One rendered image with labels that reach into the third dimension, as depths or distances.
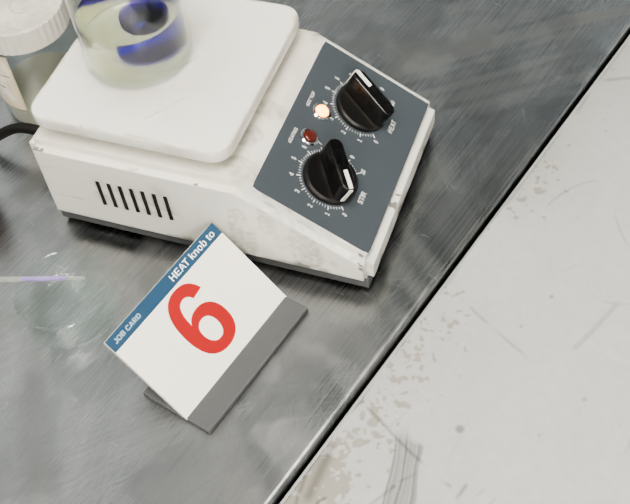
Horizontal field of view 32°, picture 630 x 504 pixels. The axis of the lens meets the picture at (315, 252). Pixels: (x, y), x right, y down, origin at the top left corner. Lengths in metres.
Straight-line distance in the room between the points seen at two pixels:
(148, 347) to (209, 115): 0.13
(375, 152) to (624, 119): 0.17
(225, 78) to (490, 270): 0.18
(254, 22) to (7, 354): 0.23
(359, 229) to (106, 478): 0.18
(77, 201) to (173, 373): 0.13
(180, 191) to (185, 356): 0.09
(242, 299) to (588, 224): 0.20
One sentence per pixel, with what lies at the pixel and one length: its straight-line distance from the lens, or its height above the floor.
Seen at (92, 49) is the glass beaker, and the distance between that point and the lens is 0.60.
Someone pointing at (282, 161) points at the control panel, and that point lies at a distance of 0.59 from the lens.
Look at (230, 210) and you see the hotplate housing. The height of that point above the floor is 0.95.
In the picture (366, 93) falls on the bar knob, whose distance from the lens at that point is 0.62.
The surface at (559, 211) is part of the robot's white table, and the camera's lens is 0.64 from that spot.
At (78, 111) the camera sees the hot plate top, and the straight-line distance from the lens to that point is 0.60.
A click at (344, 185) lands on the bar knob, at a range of 0.57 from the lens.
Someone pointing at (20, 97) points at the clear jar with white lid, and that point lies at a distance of 0.71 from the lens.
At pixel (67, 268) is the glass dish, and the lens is 0.64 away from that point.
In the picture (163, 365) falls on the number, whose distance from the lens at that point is 0.57.
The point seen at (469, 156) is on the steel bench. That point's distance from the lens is 0.67.
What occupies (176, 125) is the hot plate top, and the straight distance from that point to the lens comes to 0.58.
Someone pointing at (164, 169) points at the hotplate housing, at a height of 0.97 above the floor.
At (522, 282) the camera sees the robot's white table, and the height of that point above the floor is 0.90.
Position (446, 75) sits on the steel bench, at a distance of 0.72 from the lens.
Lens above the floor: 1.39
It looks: 52 degrees down
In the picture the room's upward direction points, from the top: 8 degrees counter-clockwise
